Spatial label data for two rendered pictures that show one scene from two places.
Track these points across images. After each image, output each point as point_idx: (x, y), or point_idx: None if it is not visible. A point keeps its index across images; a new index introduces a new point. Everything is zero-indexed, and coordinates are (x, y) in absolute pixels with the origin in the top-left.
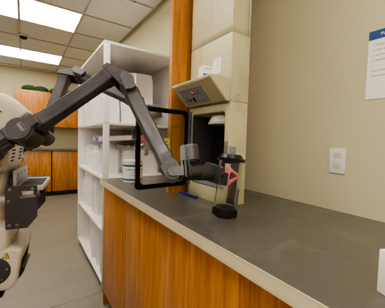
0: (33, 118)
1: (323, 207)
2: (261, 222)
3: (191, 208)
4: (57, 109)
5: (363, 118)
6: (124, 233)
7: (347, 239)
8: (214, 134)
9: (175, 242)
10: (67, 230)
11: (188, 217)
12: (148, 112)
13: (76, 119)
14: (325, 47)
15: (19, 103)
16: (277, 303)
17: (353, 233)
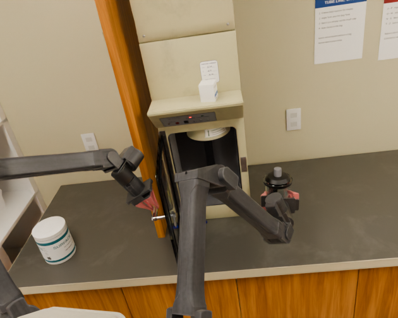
0: (208, 312)
1: (283, 159)
2: (306, 214)
3: (243, 241)
4: (201, 276)
5: (313, 80)
6: (129, 316)
7: (357, 192)
8: (178, 138)
9: (266, 281)
10: None
11: (270, 253)
12: (248, 195)
13: None
14: (271, 8)
15: (77, 317)
16: (393, 266)
17: (348, 183)
